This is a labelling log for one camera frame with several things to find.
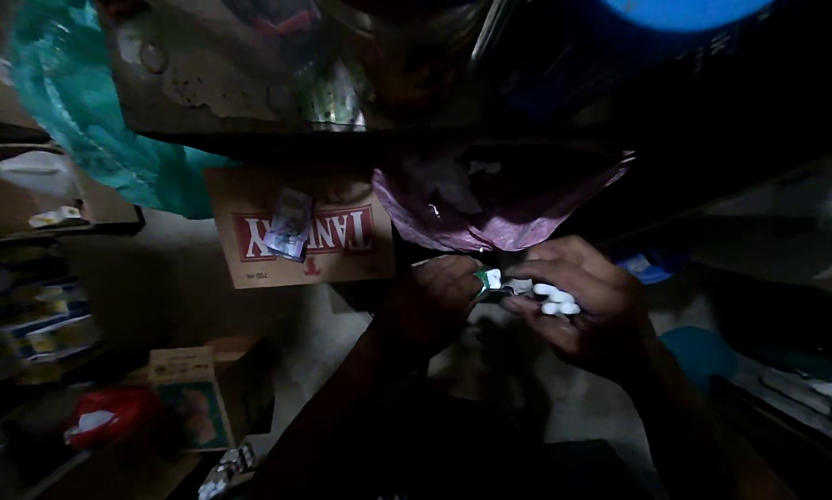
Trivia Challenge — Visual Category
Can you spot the small white yellow packet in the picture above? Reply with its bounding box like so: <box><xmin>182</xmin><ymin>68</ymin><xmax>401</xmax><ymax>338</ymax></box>
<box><xmin>28</xmin><ymin>206</ymin><xmax>83</xmax><ymax>229</ymax></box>

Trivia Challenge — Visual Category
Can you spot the blue round lid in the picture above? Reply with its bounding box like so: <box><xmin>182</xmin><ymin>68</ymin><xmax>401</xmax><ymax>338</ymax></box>
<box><xmin>600</xmin><ymin>0</ymin><xmax>778</xmax><ymax>33</ymax></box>

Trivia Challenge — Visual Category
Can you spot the large worn brown box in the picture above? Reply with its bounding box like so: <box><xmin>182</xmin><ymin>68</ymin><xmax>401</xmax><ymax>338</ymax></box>
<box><xmin>95</xmin><ymin>0</ymin><xmax>500</xmax><ymax>140</ymax></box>

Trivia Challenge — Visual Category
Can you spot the green plastic bag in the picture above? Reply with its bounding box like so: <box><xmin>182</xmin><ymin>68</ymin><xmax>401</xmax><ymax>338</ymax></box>
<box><xmin>10</xmin><ymin>0</ymin><xmax>239</xmax><ymax>221</ymax></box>

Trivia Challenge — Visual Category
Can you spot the pink plastic bag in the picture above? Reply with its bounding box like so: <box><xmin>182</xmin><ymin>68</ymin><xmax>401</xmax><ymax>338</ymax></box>
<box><xmin>372</xmin><ymin>142</ymin><xmax>638</xmax><ymax>253</ymax></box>

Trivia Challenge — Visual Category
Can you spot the person's right forearm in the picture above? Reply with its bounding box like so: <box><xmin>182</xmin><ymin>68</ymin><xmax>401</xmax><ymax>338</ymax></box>
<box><xmin>613</xmin><ymin>330</ymin><xmax>799</xmax><ymax>500</ymax></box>

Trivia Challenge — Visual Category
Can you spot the green and white packet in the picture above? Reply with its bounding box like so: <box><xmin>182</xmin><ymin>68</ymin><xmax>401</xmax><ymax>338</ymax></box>
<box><xmin>474</xmin><ymin>268</ymin><xmax>503</xmax><ymax>301</ymax></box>

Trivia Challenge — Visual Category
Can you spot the person's left forearm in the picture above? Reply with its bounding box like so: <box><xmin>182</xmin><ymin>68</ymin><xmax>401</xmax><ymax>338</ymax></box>
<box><xmin>245</xmin><ymin>326</ymin><xmax>424</xmax><ymax>500</ymax></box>

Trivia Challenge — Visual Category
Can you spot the person's body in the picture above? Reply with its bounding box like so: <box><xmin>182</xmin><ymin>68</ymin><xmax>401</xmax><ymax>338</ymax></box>
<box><xmin>305</xmin><ymin>392</ymin><xmax>656</xmax><ymax>500</ymax></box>

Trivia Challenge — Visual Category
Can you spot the person's left hand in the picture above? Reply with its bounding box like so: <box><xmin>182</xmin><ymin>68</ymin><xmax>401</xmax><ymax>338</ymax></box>
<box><xmin>374</xmin><ymin>253</ymin><xmax>488</xmax><ymax>377</ymax></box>

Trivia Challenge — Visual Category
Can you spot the red plastic bag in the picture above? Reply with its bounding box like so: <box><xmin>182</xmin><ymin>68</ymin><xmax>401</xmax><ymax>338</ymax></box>
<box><xmin>64</xmin><ymin>386</ymin><xmax>160</xmax><ymax>450</ymax></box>

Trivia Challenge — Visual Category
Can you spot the blue plastic item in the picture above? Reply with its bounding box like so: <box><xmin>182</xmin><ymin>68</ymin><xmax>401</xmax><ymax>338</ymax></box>
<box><xmin>616</xmin><ymin>251</ymin><xmax>688</xmax><ymax>286</ymax></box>

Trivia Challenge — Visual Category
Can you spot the pile of white pieces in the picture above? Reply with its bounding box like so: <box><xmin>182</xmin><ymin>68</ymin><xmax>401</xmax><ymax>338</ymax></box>
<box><xmin>532</xmin><ymin>282</ymin><xmax>582</xmax><ymax>317</ymax></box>

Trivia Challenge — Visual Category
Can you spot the cardboard box with green print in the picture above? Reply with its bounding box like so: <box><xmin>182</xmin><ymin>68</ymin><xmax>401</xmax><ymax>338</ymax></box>
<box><xmin>148</xmin><ymin>337</ymin><xmax>275</xmax><ymax>453</ymax></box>

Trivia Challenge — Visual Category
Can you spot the stack of blue yellow packets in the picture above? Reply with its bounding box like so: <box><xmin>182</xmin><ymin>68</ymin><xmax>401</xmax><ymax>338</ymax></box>
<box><xmin>0</xmin><ymin>239</ymin><xmax>104</xmax><ymax>386</ymax></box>

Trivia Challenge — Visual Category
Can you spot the person's right hand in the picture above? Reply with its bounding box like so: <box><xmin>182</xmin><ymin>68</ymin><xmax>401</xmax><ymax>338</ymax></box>
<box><xmin>501</xmin><ymin>235</ymin><xmax>651</xmax><ymax>384</ymax></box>

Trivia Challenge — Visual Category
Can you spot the purple banknote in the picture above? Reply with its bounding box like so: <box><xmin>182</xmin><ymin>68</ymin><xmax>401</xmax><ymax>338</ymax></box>
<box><xmin>263</xmin><ymin>187</ymin><xmax>314</xmax><ymax>263</ymax></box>

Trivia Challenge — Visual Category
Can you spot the blue round object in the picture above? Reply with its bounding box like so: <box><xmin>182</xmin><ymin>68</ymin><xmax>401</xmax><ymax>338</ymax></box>
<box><xmin>658</xmin><ymin>326</ymin><xmax>739</xmax><ymax>394</ymax></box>

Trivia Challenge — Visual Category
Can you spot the pile of small white items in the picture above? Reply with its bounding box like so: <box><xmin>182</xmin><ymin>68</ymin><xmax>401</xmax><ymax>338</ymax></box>
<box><xmin>198</xmin><ymin>443</ymin><xmax>257</xmax><ymax>500</ymax></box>

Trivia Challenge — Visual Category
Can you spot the open cardboard box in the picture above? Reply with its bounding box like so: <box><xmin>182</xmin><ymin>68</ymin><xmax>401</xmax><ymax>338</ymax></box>
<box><xmin>0</xmin><ymin>142</ymin><xmax>146</xmax><ymax>243</ymax></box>

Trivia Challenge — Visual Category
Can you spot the cardboard box with red label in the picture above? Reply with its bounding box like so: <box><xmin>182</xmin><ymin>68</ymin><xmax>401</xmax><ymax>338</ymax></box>
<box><xmin>203</xmin><ymin>165</ymin><xmax>396</xmax><ymax>290</ymax></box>

